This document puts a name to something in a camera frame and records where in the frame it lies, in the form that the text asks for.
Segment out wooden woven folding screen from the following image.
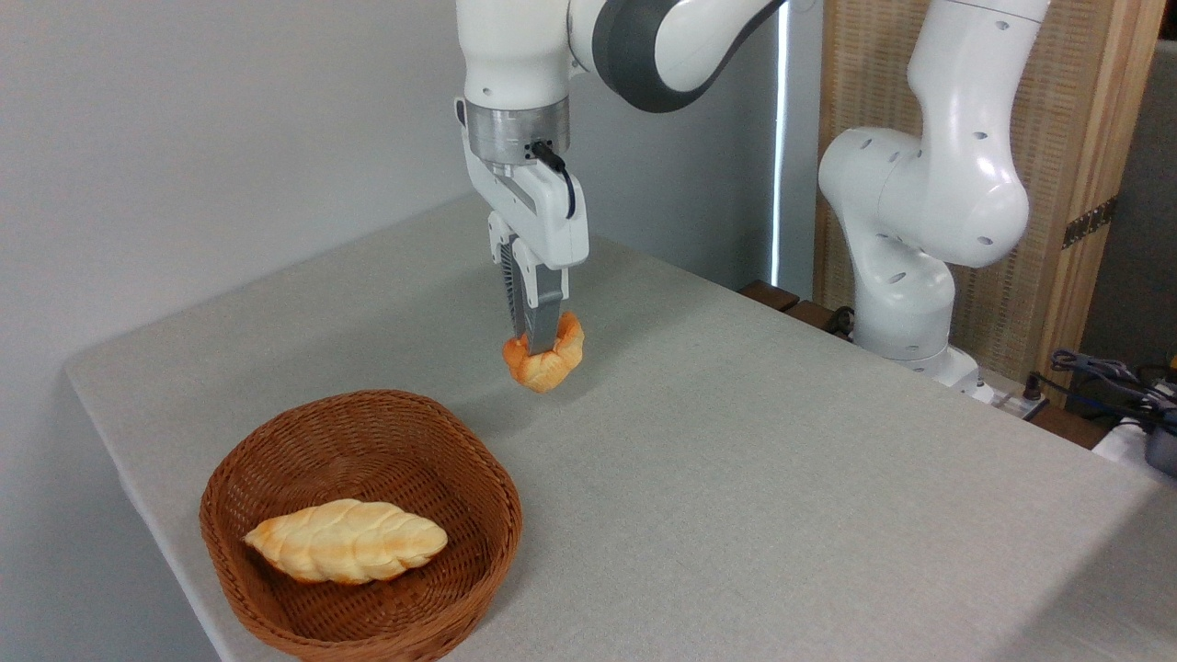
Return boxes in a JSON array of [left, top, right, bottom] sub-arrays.
[[814, 0, 1167, 410]]

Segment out bundle of dark cables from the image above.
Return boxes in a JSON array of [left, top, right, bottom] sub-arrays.
[[1023, 348, 1177, 433]]

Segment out brown wicker basket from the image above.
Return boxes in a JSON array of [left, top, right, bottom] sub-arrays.
[[200, 390, 523, 662]]

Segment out long pale braided bread loaf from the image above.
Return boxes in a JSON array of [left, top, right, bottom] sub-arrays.
[[243, 498, 450, 587]]

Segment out grey plastic box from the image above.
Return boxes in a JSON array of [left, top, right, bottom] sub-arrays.
[[1144, 412, 1177, 478]]

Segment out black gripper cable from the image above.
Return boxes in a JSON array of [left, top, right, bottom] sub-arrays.
[[525, 140, 578, 221]]

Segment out brown wooden block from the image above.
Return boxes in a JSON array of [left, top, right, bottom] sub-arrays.
[[738, 280, 801, 314], [783, 300, 853, 339]]

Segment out silver metal wrist flange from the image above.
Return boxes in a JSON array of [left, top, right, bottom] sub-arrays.
[[464, 96, 572, 178]]

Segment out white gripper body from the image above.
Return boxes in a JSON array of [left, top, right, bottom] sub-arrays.
[[454, 97, 590, 271]]

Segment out small orange knotted bread roll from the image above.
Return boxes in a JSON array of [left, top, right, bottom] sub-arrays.
[[502, 311, 587, 395]]

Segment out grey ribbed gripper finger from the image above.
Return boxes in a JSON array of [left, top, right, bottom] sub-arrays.
[[512, 237, 570, 356], [487, 213, 527, 343]]

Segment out brass screen hinge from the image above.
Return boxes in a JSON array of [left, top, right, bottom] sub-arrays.
[[1061, 194, 1121, 250]]

